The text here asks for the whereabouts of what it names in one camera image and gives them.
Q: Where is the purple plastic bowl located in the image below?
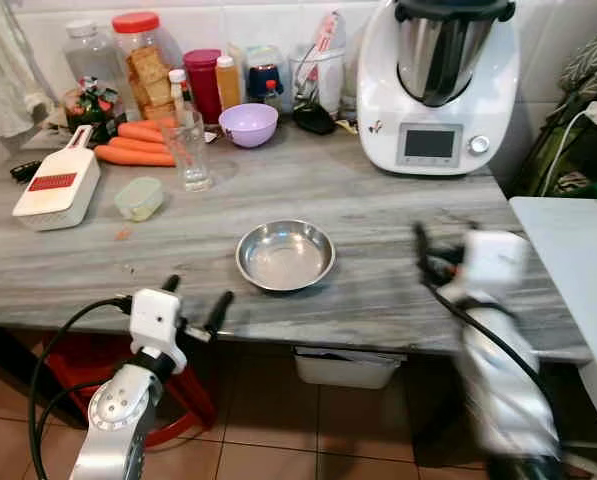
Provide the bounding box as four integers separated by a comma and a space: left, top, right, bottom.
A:
219, 103, 279, 149

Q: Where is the red plastic stool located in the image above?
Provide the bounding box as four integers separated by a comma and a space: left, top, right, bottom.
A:
43, 333, 218, 448

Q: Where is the clear plastic bottle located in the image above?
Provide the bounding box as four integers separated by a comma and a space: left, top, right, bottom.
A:
63, 20, 129, 101

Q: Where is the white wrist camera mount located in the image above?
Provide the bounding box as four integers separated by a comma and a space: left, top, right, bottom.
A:
128, 289, 189, 373
462, 230, 526, 303

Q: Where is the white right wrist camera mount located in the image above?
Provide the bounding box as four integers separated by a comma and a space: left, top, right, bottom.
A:
462, 230, 526, 303

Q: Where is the grey patterned oven mitt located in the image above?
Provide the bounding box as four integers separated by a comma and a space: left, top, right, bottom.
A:
560, 5, 597, 101

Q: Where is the dark green bag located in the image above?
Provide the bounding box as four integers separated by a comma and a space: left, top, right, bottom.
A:
508, 90, 597, 199

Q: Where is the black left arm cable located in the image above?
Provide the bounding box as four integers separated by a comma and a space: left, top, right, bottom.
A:
28, 296, 131, 480

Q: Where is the black pouch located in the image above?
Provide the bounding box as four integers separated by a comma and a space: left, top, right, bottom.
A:
293, 100, 338, 136

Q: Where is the white food processor machine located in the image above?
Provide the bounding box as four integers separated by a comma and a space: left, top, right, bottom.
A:
357, 0, 520, 177

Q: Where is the black remote control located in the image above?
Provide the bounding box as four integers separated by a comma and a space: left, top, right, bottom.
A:
9, 159, 45, 184

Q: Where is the stainless steel bowl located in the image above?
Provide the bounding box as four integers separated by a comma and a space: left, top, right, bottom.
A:
236, 220, 336, 293

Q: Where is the white capped spice bottle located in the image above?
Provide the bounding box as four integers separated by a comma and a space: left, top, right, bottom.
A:
168, 68, 195, 121

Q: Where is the magenta plastic container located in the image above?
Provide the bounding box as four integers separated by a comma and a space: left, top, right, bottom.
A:
183, 49, 222, 126

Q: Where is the dark blue jar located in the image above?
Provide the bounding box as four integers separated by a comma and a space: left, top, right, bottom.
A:
246, 45, 285, 111

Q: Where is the clear drinking glass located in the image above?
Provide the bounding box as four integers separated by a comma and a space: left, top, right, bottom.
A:
161, 108, 215, 193

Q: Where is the cracker jar with red lid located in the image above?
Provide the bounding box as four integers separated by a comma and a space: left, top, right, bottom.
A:
112, 12, 181, 121

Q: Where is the white plastic bin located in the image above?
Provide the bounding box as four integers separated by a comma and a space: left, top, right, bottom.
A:
294, 346, 404, 391

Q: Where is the orange carrot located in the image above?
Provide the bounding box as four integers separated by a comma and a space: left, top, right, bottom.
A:
108, 136, 171, 153
94, 145, 176, 168
117, 121, 167, 141

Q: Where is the jar of wrapped sweets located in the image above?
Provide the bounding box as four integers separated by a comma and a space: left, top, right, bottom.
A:
63, 78, 128, 147

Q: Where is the orange liquid bottle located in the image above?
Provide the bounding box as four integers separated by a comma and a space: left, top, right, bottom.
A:
215, 55, 242, 111

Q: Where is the small container with green lid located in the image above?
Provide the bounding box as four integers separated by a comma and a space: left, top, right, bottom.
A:
114, 177, 166, 222

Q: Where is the hanging white towel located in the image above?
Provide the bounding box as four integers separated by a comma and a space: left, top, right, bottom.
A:
0, 0, 45, 141

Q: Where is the white side table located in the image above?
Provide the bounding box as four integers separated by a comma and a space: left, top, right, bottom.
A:
508, 196, 597, 471

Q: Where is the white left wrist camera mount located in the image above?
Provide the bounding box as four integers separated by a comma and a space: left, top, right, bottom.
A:
128, 289, 189, 373

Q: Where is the white grater with red blade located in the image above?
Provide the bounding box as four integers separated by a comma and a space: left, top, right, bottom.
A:
13, 125, 102, 232

